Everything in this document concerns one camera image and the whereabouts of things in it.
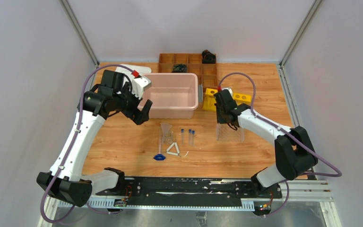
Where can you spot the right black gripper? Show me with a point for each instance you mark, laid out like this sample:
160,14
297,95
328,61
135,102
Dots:
220,119

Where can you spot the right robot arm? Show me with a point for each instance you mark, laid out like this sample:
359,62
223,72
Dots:
294,154

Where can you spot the small glass beaker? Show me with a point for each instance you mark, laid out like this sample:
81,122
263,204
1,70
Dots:
168,138

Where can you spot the black object in tray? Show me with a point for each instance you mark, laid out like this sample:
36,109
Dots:
180,68

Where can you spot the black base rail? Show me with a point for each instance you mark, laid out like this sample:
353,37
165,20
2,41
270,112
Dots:
174,192

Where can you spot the white clay triangle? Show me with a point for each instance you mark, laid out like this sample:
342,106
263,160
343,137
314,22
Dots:
173,149

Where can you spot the glass funnel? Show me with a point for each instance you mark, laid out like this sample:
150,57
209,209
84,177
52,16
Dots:
166,129

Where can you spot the yellow test tube rack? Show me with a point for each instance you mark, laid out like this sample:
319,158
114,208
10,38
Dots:
209,100

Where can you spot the white plastic lid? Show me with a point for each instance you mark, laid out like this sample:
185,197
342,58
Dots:
139,69

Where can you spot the pink plastic bin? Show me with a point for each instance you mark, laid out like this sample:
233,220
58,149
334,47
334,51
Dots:
173,95

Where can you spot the blue round cap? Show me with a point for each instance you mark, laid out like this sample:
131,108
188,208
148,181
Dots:
159,157

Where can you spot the wooden compartment tray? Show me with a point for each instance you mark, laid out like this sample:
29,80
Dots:
207,73

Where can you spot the black object behind tray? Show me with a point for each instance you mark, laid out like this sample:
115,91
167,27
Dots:
208,57

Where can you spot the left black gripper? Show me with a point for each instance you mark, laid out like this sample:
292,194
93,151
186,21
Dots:
134,110

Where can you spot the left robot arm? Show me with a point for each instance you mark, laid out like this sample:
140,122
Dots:
64,181

